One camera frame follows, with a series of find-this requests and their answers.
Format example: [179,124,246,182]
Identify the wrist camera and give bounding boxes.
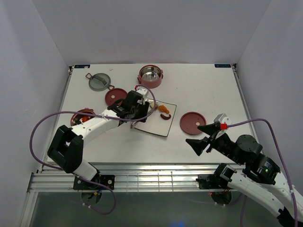
[135,86,149,98]
[214,113,232,139]

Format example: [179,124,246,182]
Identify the pink bowl front left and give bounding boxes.
[70,108,95,126]

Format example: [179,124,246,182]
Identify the orange fried chicken piece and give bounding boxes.
[158,105,170,114]

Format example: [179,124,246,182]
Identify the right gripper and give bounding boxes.
[185,122,244,165]

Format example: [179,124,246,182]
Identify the grey lunch box lid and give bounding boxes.
[85,73,115,92]

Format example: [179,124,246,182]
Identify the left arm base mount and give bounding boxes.
[72,174,116,191]

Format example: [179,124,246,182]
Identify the metal tongs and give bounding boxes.
[130,98,159,129]

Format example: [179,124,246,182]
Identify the dark red inner lid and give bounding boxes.
[105,88,127,106]

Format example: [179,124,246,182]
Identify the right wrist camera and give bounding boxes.
[214,113,232,139]

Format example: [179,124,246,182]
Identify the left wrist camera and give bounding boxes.
[135,86,149,98]

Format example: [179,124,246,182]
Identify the pink bowl rear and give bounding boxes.
[137,65,163,89]

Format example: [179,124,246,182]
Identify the fried chicken drumstick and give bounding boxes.
[80,116,89,123]

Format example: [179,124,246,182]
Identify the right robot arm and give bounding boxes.
[186,122,303,227]

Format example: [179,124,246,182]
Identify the dark red sausage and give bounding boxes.
[160,113,171,120]

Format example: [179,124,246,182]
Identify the dark red lid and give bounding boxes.
[179,112,206,136]
[105,88,127,106]

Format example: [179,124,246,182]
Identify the white square plate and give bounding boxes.
[134,101,177,137]

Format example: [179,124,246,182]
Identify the aluminium frame rail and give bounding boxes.
[27,164,218,193]

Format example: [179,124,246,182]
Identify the dark red lid right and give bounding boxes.
[179,112,206,136]

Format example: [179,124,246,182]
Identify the pink bowl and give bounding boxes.
[70,108,95,126]
[137,65,163,89]

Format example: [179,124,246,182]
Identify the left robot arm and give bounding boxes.
[47,87,149,189]

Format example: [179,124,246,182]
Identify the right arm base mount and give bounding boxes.
[196,171,237,190]

